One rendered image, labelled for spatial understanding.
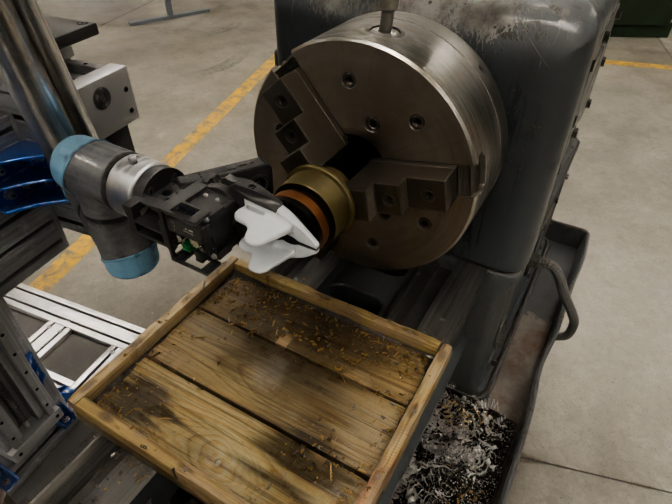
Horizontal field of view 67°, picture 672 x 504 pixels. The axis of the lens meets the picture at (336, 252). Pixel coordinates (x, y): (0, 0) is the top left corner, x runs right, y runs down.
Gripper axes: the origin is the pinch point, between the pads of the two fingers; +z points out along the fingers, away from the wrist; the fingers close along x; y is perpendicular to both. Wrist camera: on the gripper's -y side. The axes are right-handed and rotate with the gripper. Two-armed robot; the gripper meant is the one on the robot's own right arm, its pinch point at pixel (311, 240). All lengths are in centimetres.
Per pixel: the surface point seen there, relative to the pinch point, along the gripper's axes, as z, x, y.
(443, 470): 17, -49, -10
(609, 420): 50, -109, -84
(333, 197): -0.3, 2.5, -4.7
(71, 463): -16.6, -21.6, 25.0
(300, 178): -4.2, 3.8, -4.4
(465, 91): 7.6, 10.5, -19.5
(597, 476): 50, -109, -63
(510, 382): 21, -55, -38
